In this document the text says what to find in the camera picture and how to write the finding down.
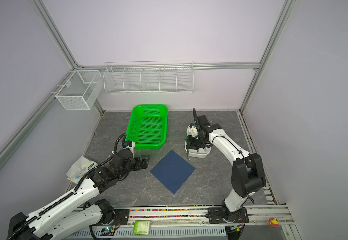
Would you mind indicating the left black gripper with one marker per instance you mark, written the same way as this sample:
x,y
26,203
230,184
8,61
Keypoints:
x,y
145,163

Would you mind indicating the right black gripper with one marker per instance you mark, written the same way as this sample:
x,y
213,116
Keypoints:
x,y
191,144

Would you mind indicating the dark blue paper napkin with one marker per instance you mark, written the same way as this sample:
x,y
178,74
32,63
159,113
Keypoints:
x,y
172,171

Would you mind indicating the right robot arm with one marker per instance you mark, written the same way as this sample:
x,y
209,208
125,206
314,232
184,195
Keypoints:
x,y
247,177

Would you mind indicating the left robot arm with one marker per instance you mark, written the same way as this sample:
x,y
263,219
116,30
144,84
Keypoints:
x,y
55,221

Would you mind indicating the white ceramic dish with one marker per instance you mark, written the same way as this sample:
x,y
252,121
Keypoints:
x,y
196,146

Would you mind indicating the green plastic basket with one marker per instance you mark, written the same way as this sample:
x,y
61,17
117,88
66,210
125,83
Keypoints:
x,y
147,127

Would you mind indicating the tissue pack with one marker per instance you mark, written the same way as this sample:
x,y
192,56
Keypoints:
x,y
79,168

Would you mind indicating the white mesh box basket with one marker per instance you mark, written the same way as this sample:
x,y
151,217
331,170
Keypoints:
x,y
81,90

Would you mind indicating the white wire shelf rack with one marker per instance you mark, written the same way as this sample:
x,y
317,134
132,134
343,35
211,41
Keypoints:
x,y
149,77

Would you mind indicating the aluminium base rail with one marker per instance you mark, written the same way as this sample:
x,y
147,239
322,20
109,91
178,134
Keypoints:
x,y
176,223

